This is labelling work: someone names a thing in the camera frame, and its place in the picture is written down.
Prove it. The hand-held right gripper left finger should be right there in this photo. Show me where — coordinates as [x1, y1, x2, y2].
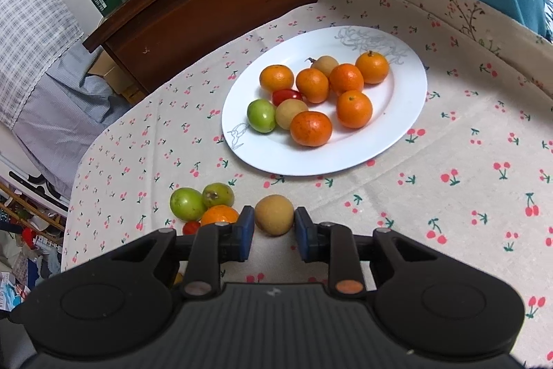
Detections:
[110, 205, 255, 296]

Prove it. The brown cardboard box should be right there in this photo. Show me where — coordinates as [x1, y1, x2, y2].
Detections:
[86, 49, 150, 106]

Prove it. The white plate with grey flower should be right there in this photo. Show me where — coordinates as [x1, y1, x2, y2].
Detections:
[221, 25, 428, 176]

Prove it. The brown longan with stem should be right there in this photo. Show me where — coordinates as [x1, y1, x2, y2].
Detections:
[306, 55, 340, 78]

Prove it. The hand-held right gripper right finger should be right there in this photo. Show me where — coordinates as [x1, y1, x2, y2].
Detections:
[294, 207, 437, 295]

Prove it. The cherry print tablecloth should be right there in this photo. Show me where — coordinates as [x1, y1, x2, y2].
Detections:
[60, 0, 553, 369]

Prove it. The grey blue bed sheet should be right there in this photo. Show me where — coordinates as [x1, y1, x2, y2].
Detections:
[13, 43, 132, 197]

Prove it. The green round fruit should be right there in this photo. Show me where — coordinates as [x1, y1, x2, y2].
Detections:
[169, 187, 207, 222]
[201, 183, 235, 209]
[246, 99, 277, 133]

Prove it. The clutter pile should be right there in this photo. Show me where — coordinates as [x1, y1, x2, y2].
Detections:
[0, 153, 72, 311]

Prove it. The grey checked quilt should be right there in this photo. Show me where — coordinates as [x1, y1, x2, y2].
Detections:
[0, 0, 85, 128]

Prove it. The mandarin orange with stem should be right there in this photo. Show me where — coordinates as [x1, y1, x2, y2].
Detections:
[355, 50, 390, 85]

